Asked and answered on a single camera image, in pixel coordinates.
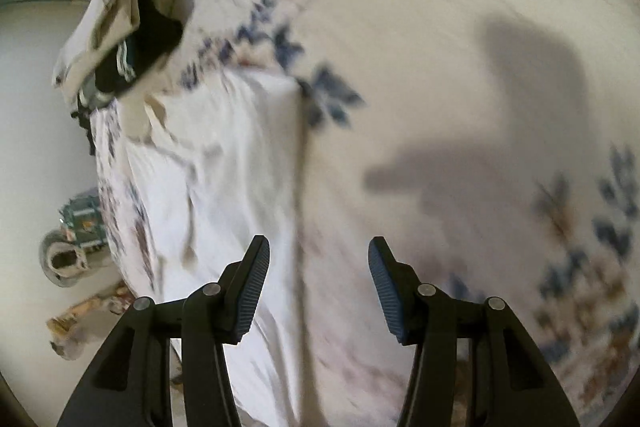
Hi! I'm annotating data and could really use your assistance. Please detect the green patterned object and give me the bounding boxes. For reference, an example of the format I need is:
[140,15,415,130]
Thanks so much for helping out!
[59,189,109,253]

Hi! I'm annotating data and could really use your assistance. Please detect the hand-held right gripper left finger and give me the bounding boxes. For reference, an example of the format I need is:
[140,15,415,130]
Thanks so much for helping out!
[56,234,271,427]

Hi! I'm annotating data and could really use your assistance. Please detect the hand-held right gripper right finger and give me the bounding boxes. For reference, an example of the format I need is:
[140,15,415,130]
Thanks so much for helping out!
[367,236,581,427]

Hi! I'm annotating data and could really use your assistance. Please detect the black patterned garment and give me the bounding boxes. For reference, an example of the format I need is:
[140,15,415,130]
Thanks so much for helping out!
[72,0,183,155]

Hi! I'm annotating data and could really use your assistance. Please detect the grey round object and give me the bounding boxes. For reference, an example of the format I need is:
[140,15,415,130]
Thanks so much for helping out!
[39,231,92,289]

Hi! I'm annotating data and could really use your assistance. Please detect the beige garment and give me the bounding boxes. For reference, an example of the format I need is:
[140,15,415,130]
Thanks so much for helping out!
[52,0,168,140]

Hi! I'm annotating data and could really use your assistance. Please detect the floral bed blanket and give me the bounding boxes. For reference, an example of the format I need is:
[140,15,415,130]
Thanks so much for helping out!
[47,0,640,427]

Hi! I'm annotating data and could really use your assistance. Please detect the white garment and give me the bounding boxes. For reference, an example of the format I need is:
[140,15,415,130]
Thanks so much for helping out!
[117,69,313,427]

